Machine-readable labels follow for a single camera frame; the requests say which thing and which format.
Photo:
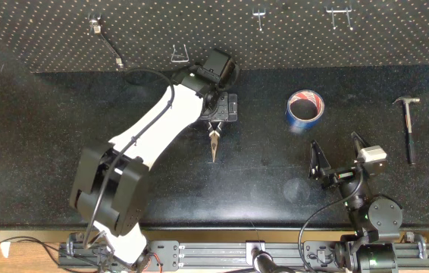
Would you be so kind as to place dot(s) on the black and white pliers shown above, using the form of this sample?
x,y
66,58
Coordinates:
x,y
214,144

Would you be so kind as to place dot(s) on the wrench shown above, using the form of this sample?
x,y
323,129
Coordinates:
x,y
106,42

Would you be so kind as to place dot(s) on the roll of blue tape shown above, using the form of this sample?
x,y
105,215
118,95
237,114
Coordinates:
x,y
301,127

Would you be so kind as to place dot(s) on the mounting rail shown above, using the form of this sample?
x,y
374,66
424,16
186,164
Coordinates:
x,y
214,254

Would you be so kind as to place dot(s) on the hammer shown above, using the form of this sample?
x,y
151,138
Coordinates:
x,y
408,121

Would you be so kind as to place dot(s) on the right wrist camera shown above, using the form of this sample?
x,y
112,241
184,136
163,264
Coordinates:
x,y
371,154

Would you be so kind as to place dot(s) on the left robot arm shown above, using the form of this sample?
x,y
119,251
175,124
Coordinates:
x,y
161,125

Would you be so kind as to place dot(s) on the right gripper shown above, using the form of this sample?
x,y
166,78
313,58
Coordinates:
x,y
341,175

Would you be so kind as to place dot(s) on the black pegboard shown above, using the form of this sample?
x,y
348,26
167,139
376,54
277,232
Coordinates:
x,y
275,45

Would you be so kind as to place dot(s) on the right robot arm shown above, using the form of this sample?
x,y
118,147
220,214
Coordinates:
x,y
383,218

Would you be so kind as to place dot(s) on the metal hook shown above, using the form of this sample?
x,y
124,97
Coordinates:
x,y
94,16
339,11
179,60
258,14

